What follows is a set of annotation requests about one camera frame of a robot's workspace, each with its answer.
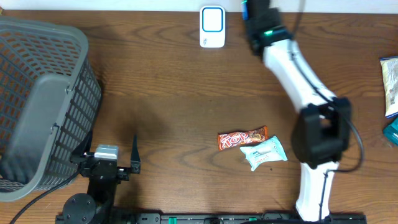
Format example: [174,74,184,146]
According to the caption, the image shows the beige snack bag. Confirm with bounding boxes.
[380,56,397,118]

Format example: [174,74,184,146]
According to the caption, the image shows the black right camera cable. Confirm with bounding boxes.
[289,0,365,222]

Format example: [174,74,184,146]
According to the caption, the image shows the light blue snack packet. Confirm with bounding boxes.
[240,136,288,172]

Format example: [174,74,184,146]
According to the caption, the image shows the red Top chocolate bar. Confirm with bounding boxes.
[217,126,268,151]

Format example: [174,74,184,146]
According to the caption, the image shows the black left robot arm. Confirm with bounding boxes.
[56,131,141,223]

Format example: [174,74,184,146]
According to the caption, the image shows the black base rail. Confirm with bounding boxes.
[55,212,368,224]

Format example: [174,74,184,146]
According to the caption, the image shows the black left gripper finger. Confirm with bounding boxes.
[130,135,141,168]
[70,131,93,164]

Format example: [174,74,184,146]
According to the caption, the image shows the blue mouthwash bottle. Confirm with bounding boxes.
[383,119,398,146]

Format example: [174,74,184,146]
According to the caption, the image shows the black camera cable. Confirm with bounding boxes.
[9,170,81,224]
[289,0,365,222]

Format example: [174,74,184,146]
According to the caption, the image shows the grey plastic shopping basket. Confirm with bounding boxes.
[1,17,102,202]

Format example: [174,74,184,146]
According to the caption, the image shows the black left camera cable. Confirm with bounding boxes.
[9,170,81,224]

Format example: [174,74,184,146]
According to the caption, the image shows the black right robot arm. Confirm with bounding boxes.
[241,0,351,222]

